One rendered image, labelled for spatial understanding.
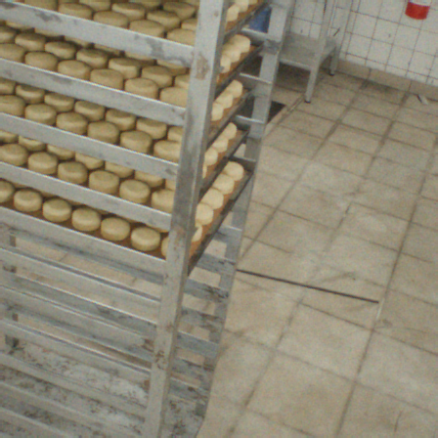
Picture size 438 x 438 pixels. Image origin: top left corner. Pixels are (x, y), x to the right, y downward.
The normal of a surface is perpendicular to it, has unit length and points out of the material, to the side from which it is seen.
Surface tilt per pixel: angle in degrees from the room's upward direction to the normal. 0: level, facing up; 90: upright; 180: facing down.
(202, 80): 90
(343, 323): 0
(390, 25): 90
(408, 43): 90
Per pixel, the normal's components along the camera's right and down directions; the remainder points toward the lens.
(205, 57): -0.31, 0.49
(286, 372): 0.15, -0.82
